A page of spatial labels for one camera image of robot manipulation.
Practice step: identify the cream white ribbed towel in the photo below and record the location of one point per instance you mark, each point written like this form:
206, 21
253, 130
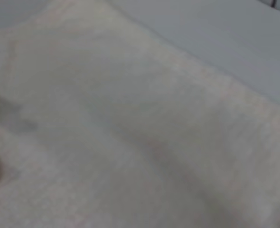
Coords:
111, 123

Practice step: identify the black vertical wall strip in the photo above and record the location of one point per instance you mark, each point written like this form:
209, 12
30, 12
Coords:
274, 2

